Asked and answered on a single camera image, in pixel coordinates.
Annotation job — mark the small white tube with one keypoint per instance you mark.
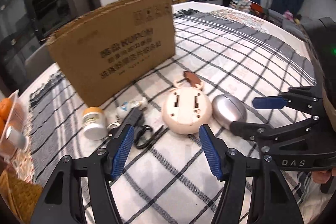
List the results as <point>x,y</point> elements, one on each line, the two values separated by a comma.
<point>128,106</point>

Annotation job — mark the black scissors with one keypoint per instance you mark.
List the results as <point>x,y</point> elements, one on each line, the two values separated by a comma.
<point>143,127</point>

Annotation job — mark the pink toy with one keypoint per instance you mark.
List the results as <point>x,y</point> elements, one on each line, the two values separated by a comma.
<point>288,14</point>

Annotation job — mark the brown wooden piece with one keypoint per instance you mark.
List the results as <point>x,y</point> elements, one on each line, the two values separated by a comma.
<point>191,78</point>

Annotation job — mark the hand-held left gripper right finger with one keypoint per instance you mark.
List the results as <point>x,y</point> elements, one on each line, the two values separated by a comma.
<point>211,153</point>

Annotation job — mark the white cup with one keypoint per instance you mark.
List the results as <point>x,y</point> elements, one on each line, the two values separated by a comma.
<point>15,137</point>

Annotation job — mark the orange fruit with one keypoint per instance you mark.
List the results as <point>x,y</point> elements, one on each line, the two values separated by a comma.
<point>5,108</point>
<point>2,127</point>

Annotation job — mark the yellow woven mat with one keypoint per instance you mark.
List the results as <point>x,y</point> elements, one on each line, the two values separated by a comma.
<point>18,195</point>

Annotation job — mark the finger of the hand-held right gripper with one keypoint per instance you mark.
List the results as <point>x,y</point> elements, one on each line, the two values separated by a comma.
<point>267,102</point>
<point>245,130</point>

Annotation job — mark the beige round antlered device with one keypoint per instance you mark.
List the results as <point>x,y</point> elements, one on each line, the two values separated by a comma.
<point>183,113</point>

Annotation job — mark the white yellow-lidded pill bottle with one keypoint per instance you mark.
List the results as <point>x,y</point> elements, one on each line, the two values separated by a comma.
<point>93,124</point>

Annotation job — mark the grey sofa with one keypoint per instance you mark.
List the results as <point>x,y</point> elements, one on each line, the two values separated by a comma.
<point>288,24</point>

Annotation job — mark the checked tablecloth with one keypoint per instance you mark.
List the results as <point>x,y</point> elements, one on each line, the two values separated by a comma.
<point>170,182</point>

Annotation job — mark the silver computer mouse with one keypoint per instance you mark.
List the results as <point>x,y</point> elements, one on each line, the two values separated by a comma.
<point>228,108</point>

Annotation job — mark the patterned folded cloth pile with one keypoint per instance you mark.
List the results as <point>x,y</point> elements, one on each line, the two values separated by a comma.
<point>239,3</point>

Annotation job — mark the clear plastic fruit tray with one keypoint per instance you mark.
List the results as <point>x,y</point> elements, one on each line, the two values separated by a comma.
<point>15,113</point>

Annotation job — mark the person's right hand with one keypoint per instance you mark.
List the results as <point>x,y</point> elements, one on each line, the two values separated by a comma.
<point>320,177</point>

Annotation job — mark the brown cardboard box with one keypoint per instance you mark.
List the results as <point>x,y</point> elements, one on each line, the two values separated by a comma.
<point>110,43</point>

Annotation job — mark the dark glass cabinet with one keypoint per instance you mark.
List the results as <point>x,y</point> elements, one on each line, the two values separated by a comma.
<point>47,3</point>

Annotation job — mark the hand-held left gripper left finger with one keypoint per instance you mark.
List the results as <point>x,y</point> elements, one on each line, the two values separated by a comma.
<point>122,153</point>

